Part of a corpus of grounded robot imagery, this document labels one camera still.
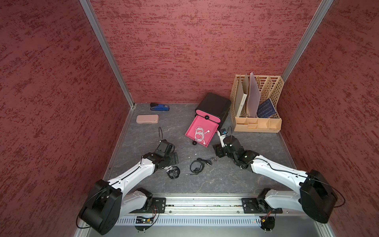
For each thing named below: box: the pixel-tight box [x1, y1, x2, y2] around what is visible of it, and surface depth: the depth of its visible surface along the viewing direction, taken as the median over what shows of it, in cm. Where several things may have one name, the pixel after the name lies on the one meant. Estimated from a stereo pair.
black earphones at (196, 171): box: [185, 159, 206, 176], surface depth 88 cm
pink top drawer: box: [195, 109, 222, 123], surface depth 95 cm
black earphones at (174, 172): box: [166, 165, 181, 180], surface depth 87 cm
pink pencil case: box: [135, 114, 160, 124], surface depth 112 cm
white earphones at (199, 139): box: [194, 132, 205, 142], surface depth 97 cm
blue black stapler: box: [150, 102, 170, 112], surface depth 119 cm
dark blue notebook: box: [256, 98, 277, 119], surface depth 105 cm
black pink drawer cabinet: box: [184, 92, 232, 146], surface depth 99 cm
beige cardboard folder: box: [234, 75, 249, 118], surface depth 97 cm
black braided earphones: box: [196, 157, 218, 167], surface depth 91 cm
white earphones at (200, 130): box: [194, 125, 211, 138], surface depth 99 cm
